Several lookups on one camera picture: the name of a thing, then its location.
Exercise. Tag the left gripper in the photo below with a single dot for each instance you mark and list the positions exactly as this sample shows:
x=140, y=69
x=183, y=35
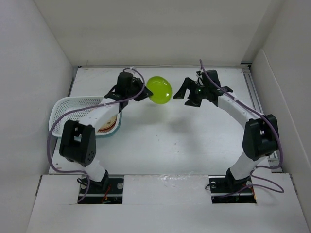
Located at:
x=146, y=93

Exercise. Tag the orange plate front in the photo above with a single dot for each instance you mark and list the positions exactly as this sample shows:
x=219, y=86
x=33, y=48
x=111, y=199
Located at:
x=102, y=132

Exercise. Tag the beige plate with motifs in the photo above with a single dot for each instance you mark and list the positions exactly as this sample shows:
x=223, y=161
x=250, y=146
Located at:
x=109, y=125

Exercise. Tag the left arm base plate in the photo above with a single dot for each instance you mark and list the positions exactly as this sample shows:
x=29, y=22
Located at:
x=113, y=194

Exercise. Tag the white perforated plastic basket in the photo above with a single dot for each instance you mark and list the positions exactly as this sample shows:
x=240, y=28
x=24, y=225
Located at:
x=68, y=104

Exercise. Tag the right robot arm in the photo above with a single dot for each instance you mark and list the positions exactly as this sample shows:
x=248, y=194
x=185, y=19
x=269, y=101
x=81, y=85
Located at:
x=260, y=138

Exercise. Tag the green plate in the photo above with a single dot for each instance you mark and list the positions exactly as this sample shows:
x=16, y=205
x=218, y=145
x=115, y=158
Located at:
x=161, y=89

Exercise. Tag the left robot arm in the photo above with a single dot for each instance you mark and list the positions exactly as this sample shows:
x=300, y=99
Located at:
x=78, y=141

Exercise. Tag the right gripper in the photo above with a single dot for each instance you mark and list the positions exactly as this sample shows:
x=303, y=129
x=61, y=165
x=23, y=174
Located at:
x=187, y=83

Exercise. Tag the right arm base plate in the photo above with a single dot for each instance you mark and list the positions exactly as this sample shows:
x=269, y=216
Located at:
x=221, y=191

